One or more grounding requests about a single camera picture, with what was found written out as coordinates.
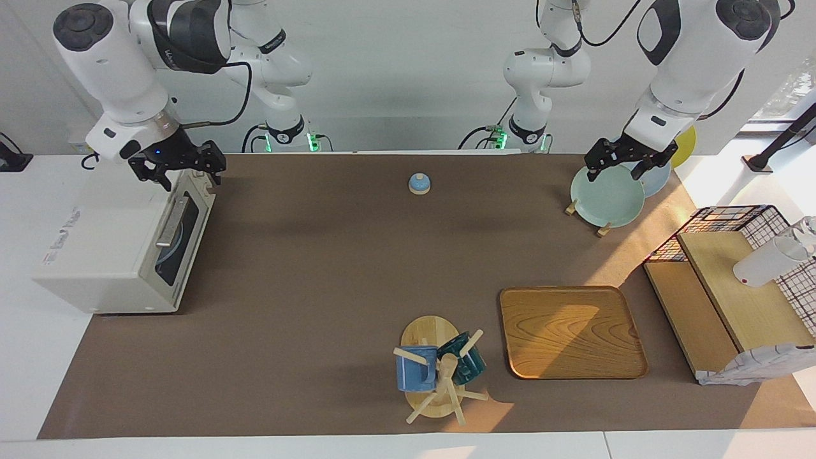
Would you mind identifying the light wooden step shelf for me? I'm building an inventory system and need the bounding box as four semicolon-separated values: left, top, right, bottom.
643;231;816;383

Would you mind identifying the light blue round plate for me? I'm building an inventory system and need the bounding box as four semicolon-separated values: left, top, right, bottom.
159;218;187;279

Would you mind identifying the black pole wooden base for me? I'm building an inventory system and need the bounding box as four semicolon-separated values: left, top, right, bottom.
743;102;816;174

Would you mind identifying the black wire basket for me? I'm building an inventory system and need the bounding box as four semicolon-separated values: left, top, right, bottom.
643;205;816;339

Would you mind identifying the brown table mat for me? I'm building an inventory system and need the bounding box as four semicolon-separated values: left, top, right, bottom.
37;153;816;441

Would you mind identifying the pale blue racked plate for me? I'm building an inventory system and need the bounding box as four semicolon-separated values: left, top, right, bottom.
637;159;671;198

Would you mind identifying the mint green plate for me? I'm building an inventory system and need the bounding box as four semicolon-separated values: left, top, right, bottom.
570;164;646;228

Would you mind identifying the blue ceramic mug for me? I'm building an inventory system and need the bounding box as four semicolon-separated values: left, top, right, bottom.
395;346;439;393

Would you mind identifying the yellow plate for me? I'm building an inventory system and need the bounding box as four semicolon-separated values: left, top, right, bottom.
673;126;697;168

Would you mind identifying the black desk device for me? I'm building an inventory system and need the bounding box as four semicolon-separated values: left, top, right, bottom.
0;132;34;173

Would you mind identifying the dark green ceramic mug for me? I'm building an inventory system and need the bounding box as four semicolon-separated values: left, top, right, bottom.
437;331;488;386

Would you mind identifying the wooden serving tray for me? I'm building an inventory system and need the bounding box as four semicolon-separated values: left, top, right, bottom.
499;286;649;381

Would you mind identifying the wooden plate rack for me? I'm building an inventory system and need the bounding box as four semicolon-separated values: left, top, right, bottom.
565;199;613;238

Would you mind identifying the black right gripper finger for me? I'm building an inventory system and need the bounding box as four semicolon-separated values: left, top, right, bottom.
203;144;228;187
143;168;174;193

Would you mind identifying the wooden mug tree stand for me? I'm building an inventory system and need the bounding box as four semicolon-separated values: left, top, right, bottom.
393;316;490;426

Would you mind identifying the white wall power socket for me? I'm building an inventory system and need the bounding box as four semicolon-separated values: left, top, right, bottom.
68;124;96;155

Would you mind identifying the white patterned folded cloth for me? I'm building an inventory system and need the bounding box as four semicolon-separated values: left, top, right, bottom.
696;343;816;386

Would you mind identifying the white cylindrical cup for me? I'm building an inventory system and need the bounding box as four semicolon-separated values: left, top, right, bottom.
732;236;810;288

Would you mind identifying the clear glass cup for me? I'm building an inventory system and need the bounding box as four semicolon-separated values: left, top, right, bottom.
792;215;816;256

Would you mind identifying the white toaster oven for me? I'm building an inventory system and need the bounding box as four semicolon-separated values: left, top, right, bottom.
32;163;216;314

